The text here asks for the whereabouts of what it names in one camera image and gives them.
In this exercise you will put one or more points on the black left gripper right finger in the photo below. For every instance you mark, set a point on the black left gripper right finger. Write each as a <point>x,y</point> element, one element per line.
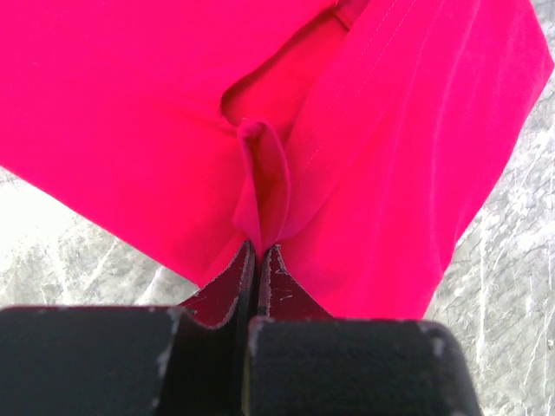
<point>280,297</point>

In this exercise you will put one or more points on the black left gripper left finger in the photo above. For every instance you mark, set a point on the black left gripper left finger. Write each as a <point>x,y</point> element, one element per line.
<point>214,305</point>

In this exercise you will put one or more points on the red t shirt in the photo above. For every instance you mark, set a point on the red t shirt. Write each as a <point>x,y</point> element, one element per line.
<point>360,136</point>

